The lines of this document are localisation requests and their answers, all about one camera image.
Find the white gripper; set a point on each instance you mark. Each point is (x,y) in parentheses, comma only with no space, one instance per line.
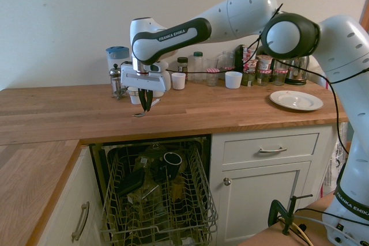
(144,81)

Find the metal spoon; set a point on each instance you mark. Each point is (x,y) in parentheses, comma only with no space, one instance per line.
(139,114)

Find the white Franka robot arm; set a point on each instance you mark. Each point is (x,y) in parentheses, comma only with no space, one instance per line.
(245,18)

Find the built-in dishwasher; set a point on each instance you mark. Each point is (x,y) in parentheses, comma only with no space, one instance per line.
(99,165)

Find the white ceramic cup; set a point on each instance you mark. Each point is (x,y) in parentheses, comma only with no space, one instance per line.
(133,98)
(178,81)
(233,80)

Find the glass french press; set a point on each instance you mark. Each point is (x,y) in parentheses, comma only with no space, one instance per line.
(116,80)

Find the dark-lidded spice jar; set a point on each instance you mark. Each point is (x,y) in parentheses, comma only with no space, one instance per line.
(182,66)

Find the blue-lidded water pitcher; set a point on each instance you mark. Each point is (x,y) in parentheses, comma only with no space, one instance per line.
(116,54)

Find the green-capped clear bottle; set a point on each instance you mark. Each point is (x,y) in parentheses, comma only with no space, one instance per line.
(198,67)

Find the black mug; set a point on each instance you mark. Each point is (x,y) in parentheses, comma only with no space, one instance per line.
(172,163)

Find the checked-lid glass jar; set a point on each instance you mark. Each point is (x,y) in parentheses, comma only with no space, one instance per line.
(279,77)
(212,78)
(263,78)

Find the clear drinking glass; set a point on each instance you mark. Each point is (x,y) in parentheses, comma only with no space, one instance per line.
(212,63)

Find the black rectangular container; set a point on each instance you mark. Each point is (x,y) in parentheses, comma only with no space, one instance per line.
(131,182)

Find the large clear glass jar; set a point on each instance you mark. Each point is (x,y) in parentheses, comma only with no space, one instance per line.
(227,59)

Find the black bottle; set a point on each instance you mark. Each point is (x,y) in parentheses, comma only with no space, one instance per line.
(239,56)

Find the green-filled glass jar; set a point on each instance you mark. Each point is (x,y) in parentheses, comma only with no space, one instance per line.
(248,79)

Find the red white yogurt pot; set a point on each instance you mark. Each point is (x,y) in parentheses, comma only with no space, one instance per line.
(249,52)
(264,62)
(250,66)

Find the white cabinet drawer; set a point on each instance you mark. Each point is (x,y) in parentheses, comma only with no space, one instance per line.
(245,149)

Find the metal cabinet knob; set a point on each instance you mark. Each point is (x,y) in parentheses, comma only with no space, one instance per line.
(227,181)

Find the white corner cabinet front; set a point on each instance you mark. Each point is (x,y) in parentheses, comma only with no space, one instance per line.
(66,200)

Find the white plate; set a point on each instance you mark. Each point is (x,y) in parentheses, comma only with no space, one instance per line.
(295,100)

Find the white cabinet door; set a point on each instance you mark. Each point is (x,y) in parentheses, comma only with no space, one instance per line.
(259,200)

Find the stainless steel kettle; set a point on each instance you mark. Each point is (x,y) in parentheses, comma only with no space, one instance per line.
(298,70)

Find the dark green screw clamp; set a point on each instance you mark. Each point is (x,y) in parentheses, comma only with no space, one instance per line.
(276,210)

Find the wooden robot mounting table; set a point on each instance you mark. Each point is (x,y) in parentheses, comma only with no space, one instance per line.
(274,236)

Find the printed plastic bag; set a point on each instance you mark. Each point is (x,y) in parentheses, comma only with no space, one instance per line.
(335,162)

